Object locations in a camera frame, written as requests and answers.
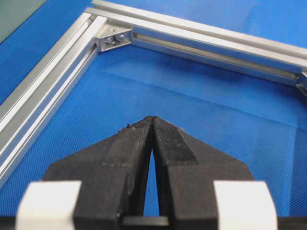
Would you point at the aluminium extrusion frame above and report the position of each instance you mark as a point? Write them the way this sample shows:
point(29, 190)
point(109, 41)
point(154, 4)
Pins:
point(27, 110)

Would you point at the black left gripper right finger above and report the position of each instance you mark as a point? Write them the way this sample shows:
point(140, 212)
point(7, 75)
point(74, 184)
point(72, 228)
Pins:
point(185, 171)

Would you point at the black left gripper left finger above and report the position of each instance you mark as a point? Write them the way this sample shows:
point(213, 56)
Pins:
point(113, 173)

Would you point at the aluminium corner bracket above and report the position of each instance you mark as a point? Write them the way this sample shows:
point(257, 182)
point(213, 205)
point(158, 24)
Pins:
point(301, 83)
point(113, 36)

